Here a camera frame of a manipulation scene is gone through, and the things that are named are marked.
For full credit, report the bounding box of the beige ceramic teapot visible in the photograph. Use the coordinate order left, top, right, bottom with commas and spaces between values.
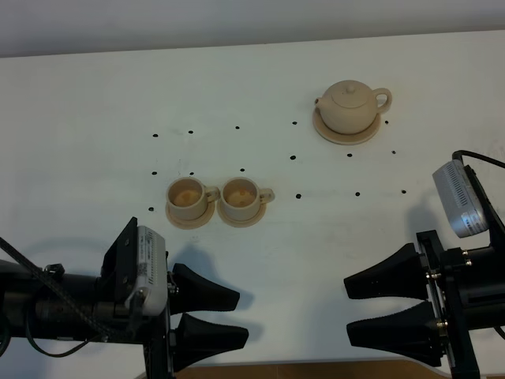
315, 80, 392, 135

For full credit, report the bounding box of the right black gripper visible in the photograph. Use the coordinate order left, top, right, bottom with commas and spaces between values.
344, 169, 504, 378

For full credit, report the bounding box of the beige cup saucer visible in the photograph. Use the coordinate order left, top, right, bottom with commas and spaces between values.
216, 201, 267, 227
165, 202, 215, 230

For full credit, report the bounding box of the left beige cup saucer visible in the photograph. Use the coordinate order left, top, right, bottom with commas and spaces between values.
165, 202, 215, 230

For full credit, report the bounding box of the beige teapot saucer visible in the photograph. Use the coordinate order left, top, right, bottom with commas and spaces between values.
312, 109, 381, 145

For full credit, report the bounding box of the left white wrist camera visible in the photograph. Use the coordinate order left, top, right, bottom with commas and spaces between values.
125, 226, 168, 317

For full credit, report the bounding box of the right beige teacup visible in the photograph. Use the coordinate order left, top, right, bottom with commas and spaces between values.
219, 177, 275, 221

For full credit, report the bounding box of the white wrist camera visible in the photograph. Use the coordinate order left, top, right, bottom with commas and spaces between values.
432, 159, 488, 238
125, 226, 168, 317

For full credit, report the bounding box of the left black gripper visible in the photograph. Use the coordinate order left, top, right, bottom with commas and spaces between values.
100, 217, 249, 378

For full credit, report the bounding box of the beige teacup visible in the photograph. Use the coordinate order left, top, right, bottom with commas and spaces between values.
166, 177, 220, 222
219, 177, 275, 221

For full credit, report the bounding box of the right beige cup saucer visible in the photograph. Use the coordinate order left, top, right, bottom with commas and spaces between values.
216, 201, 267, 227

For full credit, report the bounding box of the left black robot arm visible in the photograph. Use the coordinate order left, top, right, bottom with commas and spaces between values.
1, 219, 249, 378

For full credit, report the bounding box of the left beige teacup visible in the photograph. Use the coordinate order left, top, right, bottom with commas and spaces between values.
166, 177, 220, 222

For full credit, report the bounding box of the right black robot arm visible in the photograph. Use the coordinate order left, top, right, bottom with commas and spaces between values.
344, 166, 504, 378

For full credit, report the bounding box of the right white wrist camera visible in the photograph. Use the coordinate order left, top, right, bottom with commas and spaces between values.
432, 159, 488, 238

